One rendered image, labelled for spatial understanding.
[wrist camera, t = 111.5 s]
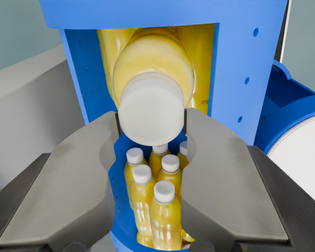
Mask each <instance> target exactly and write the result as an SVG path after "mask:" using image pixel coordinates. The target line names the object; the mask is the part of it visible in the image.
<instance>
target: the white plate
mask: <svg viewBox="0 0 315 252"><path fill-rule="evenodd" d="M267 156H268V157H269V158H270V159H271V160H272V161H273V162H274V163H276V164H277V165H278V166H279V167H280V168H281V169H282V170H283V171H284V172H285V173H286V174H287V175H288V176H290V177H291V178H292V179H293V180H294V181H295V182H296V183H297V184H298V185H299V186H300V187H301V188H302V189H304V190H305V191H306V192H307V193H308V194H309V195H310V196H311V197H312V198H313V199H314V200H315V116H313V117H311V118H309V119H307V120H304V121H303V122H301V123H299V124H297V125H296V126H294V127H293V128H291V129H290V130H288V131H287V132H286V133H285V134H283V135H282V136H281V137H280V138H279V139H278V140H277V141H276V142H275V143H274V145H273V146H272V147H271V148H270V150H269V151H268V153H267Z"/></svg>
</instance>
